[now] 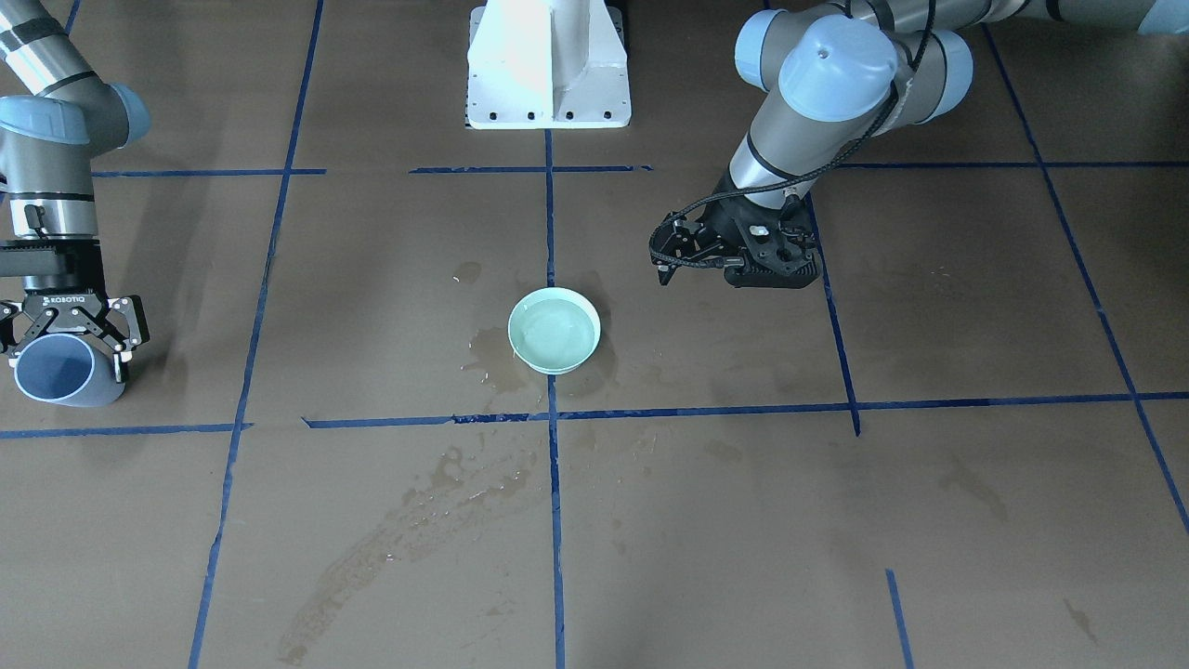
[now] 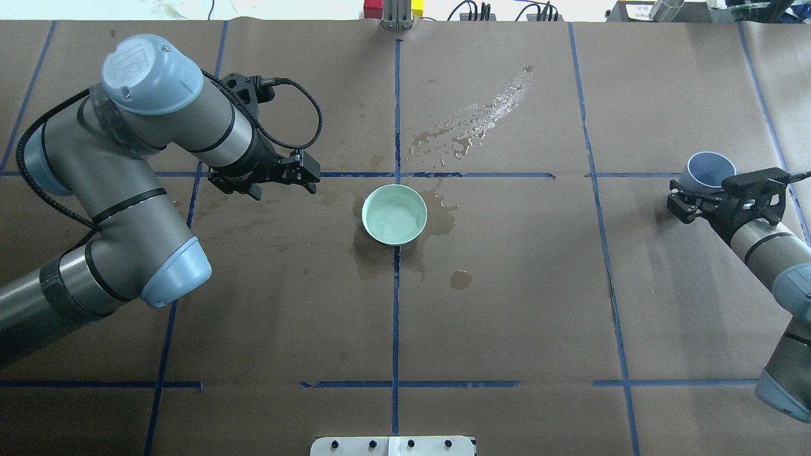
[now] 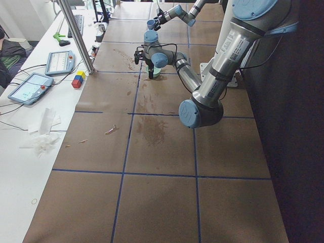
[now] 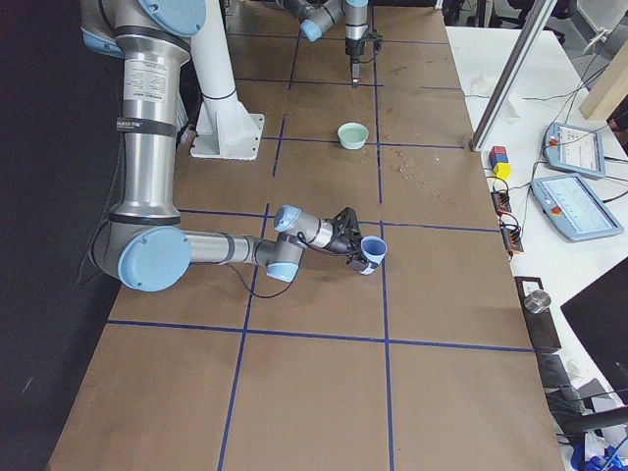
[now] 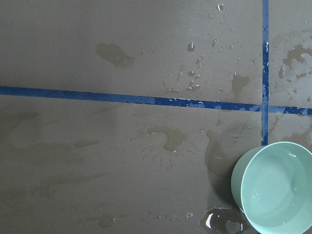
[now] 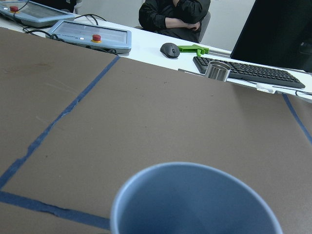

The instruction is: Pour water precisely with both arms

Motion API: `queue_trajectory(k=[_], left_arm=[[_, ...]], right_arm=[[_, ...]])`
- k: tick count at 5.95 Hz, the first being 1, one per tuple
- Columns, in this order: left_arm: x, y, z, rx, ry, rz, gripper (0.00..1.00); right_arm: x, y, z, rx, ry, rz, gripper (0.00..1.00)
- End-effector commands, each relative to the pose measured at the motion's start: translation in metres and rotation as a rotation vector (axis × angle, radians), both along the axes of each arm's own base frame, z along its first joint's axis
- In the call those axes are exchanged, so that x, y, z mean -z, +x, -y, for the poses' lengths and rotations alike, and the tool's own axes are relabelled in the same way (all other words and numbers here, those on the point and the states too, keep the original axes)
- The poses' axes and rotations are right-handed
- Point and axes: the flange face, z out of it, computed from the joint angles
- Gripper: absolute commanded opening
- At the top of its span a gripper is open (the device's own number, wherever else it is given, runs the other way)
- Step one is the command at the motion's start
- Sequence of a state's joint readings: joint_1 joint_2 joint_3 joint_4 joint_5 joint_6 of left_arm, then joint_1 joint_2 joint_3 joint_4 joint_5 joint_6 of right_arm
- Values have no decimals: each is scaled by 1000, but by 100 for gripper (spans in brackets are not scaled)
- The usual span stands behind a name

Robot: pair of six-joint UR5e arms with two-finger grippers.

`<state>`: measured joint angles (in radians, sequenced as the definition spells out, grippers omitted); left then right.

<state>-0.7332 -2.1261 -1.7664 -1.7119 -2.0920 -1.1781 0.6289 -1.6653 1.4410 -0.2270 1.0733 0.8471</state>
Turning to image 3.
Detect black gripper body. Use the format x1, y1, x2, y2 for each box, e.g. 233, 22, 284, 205
154, 8, 167, 28
134, 47, 154, 72

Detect mint green bowl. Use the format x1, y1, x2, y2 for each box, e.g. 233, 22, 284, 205
145, 66, 161, 78

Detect light blue cup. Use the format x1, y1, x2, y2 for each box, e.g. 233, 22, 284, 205
147, 19, 156, 30

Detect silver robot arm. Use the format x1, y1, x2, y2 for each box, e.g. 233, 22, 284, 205
134, 1, 300, 129
150, 0, 207, 30

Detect small metal cup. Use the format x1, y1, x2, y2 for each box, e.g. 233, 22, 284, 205
98, 24, 106, 32

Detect red blue yellow blocks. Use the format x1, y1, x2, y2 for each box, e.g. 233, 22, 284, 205
71, 71, 86, 89

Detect black keyboard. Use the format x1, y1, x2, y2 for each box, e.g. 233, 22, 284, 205
67, 14, 84, 38

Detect far teach pendant tablet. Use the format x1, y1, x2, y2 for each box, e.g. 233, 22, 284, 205
45, 51, 74, 76

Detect teach pendant tablet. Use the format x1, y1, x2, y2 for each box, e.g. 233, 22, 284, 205
45, 51, 74, 76
8, 73, 54, 105

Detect near teach pendant tablet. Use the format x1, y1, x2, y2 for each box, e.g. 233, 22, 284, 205
8, 73, 54, 105

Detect crumpled white tissue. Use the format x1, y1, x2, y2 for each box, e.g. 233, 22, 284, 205
19, 108, 60, 157

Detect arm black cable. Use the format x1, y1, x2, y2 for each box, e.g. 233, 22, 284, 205
136, 43, 193, 92

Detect aluminium frame post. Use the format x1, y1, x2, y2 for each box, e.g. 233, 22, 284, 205
57, 0, 95, 74

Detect white pedestal column base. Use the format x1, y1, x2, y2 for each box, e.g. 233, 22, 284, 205
200, 0, 238, 88

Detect green handled tool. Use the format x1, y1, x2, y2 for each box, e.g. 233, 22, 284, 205
53, 32, 70, 47

